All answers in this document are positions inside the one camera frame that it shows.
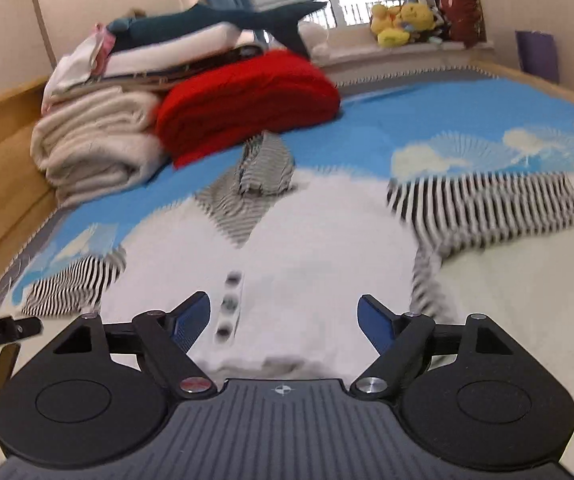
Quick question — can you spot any pink white cloth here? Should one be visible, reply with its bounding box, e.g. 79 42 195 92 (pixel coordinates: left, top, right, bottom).
41 24 118 113

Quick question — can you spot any yellow plush toy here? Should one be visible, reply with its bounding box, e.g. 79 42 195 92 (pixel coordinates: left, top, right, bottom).
401 2 448 36
370 2 413 49

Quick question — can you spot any stack of folded white linens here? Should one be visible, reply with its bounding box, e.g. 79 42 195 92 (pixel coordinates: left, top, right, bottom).
80 44 270 95

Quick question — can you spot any blue white printed blanket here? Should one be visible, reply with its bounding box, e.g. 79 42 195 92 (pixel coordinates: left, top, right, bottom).
0 66 574 361

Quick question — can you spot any beige folded blanket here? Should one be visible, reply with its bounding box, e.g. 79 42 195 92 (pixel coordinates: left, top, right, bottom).
30 86 169 207

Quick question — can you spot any white folded blanket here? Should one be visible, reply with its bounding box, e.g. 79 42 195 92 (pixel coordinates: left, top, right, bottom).
101 21 260 80

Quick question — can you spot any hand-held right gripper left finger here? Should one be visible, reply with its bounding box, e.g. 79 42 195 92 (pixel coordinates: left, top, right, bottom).
53 291 218 401

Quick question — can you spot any red cushion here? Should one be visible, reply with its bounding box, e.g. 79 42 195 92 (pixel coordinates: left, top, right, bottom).
438 0 486 50

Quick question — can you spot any wooden bed frame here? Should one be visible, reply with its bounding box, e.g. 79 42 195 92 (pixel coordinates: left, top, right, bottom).
0 60 574 317

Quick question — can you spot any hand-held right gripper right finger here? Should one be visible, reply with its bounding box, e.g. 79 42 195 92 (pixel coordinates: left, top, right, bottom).
350 294 518 404

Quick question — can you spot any purple box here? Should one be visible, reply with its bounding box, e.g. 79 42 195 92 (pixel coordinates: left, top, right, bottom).
515 30 561 85

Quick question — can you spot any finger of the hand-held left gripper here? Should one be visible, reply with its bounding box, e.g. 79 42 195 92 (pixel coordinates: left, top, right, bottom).
0 316 44 348

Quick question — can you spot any white windowsill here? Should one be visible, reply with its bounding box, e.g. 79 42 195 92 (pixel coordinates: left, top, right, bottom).
311 40 496 70

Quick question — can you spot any white sweater with striped sleeves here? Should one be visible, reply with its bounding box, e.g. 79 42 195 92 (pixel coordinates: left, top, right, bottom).
20 132 574 382

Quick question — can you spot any dark blue shark plush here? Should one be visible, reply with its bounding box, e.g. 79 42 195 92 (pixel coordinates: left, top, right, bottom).
106 0 329 57

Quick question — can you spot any red folded knit blanket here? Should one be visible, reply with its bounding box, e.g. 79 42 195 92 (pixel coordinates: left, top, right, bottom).
155 50 342 168

